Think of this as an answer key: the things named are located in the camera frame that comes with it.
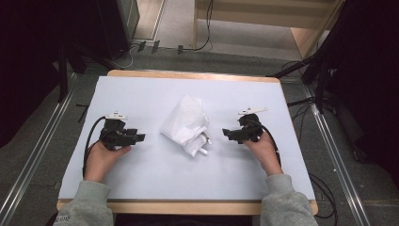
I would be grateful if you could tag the light wooden furniture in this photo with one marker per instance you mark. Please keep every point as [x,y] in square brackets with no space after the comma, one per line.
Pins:
[260,15]

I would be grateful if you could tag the white table mat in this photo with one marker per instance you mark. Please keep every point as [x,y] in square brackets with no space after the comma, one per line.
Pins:
[141,94]

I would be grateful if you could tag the metal floor rail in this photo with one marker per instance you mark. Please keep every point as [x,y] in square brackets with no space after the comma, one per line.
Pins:
[337,163]
[34,157]

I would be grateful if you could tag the person's right hand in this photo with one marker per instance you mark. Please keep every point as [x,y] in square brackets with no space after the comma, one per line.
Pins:
[265,153]

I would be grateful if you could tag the black curtain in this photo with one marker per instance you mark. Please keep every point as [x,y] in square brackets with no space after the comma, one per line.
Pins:
[373,78]
[22,62]

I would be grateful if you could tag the white mesh laundry bag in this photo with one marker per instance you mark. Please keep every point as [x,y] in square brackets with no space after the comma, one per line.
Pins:
[186,122]

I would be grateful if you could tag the black metal stand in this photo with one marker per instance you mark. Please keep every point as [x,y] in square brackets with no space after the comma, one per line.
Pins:
[320,78]
[64,75]

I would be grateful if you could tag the wooden table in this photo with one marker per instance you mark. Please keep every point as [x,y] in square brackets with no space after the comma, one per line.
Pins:
[188,74]

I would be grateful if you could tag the dark cabinet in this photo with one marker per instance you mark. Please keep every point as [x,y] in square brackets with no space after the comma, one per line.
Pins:
[116,25]

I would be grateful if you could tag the person's left hand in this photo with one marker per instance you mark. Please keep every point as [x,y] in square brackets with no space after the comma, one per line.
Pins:
[100,160]

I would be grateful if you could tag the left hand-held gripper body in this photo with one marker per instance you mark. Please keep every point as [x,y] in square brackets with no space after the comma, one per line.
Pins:
[114,133]

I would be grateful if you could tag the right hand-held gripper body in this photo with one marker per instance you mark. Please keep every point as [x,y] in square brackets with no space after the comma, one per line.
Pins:
[251,128]

